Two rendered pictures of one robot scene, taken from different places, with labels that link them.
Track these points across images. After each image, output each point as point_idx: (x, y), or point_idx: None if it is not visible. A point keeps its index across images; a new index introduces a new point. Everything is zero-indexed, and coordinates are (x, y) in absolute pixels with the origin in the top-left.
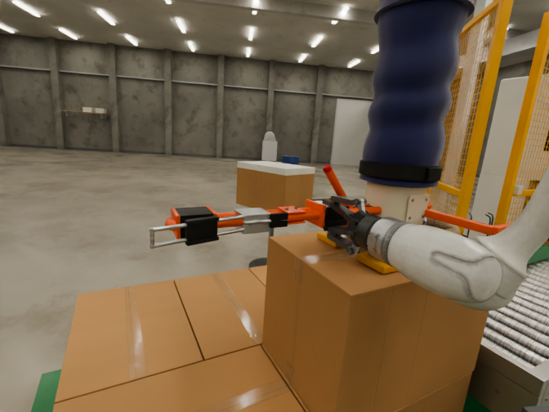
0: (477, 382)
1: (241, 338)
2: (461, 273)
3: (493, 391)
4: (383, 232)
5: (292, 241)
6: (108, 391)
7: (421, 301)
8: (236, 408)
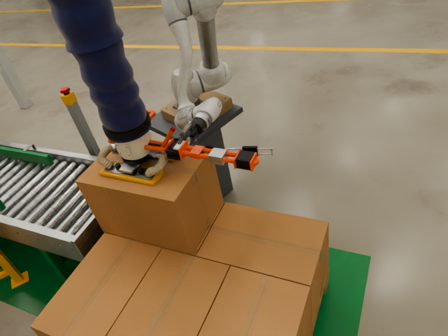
0: None
1: (199, 267)
2: (221, 103)
3: None
4: (208, 117)
5: (171, 189)
6: (285, 276)
7: None
8: (239, 232)
